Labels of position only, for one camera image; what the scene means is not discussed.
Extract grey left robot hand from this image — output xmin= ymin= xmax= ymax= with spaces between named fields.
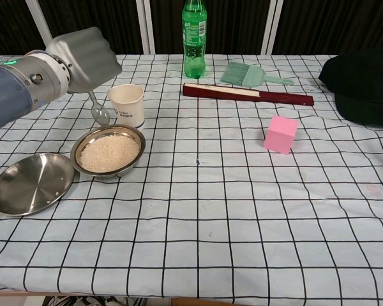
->
xmin=45 ymin=27 xmax=123 ymax=95

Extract clear plastic spoon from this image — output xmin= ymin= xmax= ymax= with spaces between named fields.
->
xmin=88 ymin=89 xmax=111 ymax=126

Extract white paper cup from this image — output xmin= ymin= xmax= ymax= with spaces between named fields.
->
xmin=107 ymin=84 xmax=146 ymax=129

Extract round metal bowl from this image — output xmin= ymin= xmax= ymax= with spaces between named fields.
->
xmin=70 ymin=124 xmax=147 ymax=180

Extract green plastic soda bottle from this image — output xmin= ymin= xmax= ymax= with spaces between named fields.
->
xmin=181 ymin=0 xmax=208 ymax=79

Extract flat metal plate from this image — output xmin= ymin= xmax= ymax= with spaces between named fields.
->
xmin=0 ymin=152 xmax=76 ymax=217

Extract mint green brush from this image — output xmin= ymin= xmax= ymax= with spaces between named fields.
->
xmin=221 ymin=61 xmax=294 ymax=89

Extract dark red folded fan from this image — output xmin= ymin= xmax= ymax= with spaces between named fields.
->
xmin=182 ymin=82 xmax=315 ymax=106

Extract white black checked tablecloth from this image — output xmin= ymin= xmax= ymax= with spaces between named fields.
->
xmin=0 ymin=54 xmax=383 ymax=302

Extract pink foam cube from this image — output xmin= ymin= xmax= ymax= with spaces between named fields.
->
xmin=263 ymin=115 xmax=299 ymax=156

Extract black baseball cap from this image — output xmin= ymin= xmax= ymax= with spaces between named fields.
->
xmin=318 ymin=47 xmax=383 ymax=128

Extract white partition post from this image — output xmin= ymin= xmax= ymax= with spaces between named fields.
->
xmin=260 ymin=0 xmax=285 ymax=55
xmin=27 ymin=0 xmax=59 ymax=55
xmin=135 ymin=0 xmax=156 ymax=55

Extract tangled floor cables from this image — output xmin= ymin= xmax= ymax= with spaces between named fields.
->
xmin=44 ymin=295 xmax=122 ymax=306

